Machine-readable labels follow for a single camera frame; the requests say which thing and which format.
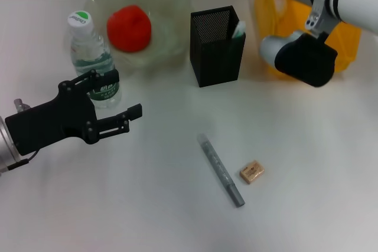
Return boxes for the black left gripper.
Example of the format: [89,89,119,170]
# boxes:
[5,68,144,156]

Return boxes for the green label water bottle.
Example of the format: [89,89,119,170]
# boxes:
[66,11,122,110]

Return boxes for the grey marker pen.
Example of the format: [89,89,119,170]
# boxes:
[197,133,246,208]

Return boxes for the green utility knife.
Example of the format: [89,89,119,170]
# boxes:
[232,21,247,40]

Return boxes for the tan eraser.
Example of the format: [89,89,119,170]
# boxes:
[238,159,265,186]

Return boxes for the white paper ball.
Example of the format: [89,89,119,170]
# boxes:
[273,0,288,17]

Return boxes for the green glass fruit plate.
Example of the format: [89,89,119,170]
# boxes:
[84,0,193,76]

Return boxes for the black mesh pen holder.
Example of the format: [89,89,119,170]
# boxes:
[189,5,246,88]

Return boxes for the yellow plastic bin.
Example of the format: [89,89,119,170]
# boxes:
[254,0,362,81]

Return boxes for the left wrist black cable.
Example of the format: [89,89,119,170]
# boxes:
[0,149,40,174]

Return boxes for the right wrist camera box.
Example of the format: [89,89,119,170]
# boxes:
[259,30,338,88]

